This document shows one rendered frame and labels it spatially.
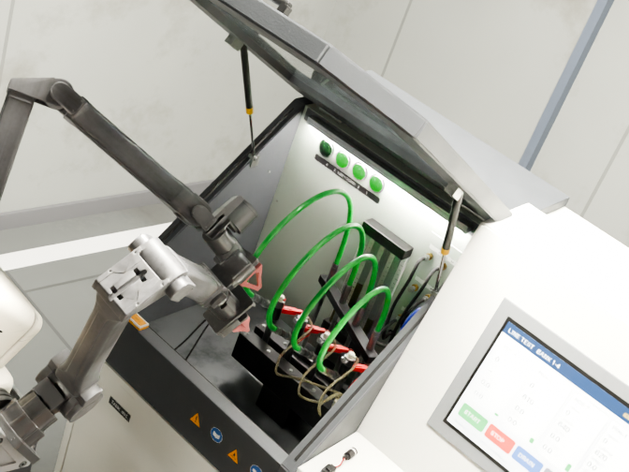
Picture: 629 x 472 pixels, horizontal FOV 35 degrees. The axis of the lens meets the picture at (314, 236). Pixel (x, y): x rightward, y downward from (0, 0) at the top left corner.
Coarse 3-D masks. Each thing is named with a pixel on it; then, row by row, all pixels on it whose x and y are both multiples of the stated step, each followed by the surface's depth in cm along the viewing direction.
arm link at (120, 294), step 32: (128, 256) 154; (160, 256) 156; (96, 288) 154; (128, 288) 153; (160, 288) 154; (96, 320) 158; (128, 320) 161; (64, 352) 178; (96, 352) 164; (64, 384) 176; (96, 384) 178; (64, 416) 179
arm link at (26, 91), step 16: (16, 80) 201; (32, 80) 202; (48, 80) 203; (64, 80) 204; (16, 96) 202; (32, 96) 202; (48, 96) 203; (0, 112) 203; (16, 112) 202; (0, 128) 202; (16, 128) 203; (0, 144) 202; (16, 144) 203; (0, 160) 202; (0, 176) 202; (0, 192) 202
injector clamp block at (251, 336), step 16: (240, 336) 254; (256, 336) 255; (272, 336) 257; (240, 352) 255; (256, 352) 251; (272, 352) 251; (256, 368) 253; (272, 368) 249; (288, 368) 248; (304, 368) 251; (272, 384) 250; (288, 384) 247; (304, 384) 245; (320, 384) 248; (272, 400) 251; (288, 400) 248; (304, 400) 244; (272, 416) 253; (288, 416) 250; (304, 416) 245
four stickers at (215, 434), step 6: (192, 408) 239; (192, 414) 240; (198, 414) 238; (192, 420) 240; (198, 420) 238; (198, 426) 239; (210, 432) 237; (216, 432) 235; (216, 438) 236; (222, 438) 234; (228, 450) 234; (234, 450) 233; (228, 456) 234; (234, 456) 233; (240, 456) 232; (234, 462) 234; (252, 468) 230; (258, 468) 229
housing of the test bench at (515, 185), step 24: (408, 96) 281; (432, 120) 272; (456, 144) 263; (480, 144) 269; (480, 168) 256; (504, 168) 260; (504, 192) 248; (528, 192) 252; (552, 192) 257; (552, 216) 252; (576, 216) 257; (600, 240) 250; (624, 264) 242
